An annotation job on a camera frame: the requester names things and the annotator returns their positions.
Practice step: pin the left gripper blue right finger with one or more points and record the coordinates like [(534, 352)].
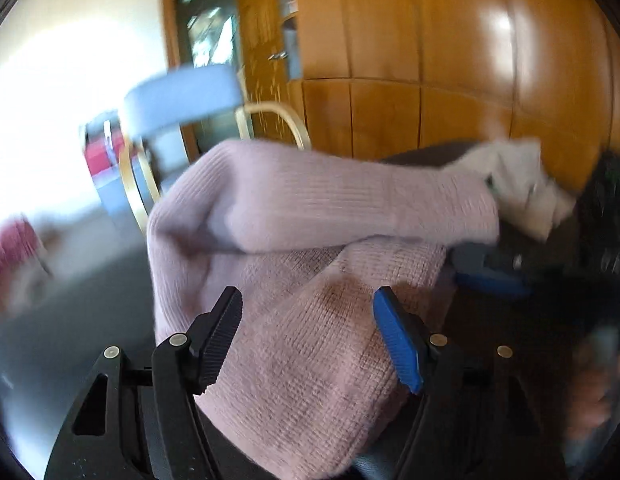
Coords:
[(476, 419)]

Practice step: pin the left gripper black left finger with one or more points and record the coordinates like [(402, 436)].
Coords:
[(103, 435)]

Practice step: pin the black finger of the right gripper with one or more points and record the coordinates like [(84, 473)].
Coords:
[(475, 256)]

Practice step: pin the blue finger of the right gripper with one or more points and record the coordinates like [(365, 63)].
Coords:
[(497, 282)]

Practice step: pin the pink knit sweater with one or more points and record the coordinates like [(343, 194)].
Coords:
[(307, 239)]

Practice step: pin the person's hand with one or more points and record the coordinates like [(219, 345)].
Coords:
[(588, 399)]

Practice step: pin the wooden wardrobe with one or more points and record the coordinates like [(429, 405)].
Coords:
[(380, 77)]

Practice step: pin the pink ruffled bedding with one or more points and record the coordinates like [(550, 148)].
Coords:
[(23, 271)]

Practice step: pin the grey plastic bin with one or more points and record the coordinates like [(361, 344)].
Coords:
[(110, 190)]

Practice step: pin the red storage box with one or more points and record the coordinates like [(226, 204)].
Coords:
[(102, 153)]

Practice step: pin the grey chair with wooden arms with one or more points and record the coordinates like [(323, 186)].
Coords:
[(181, 97)]

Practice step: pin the wooden door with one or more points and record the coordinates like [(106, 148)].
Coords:
[(270, 55)]

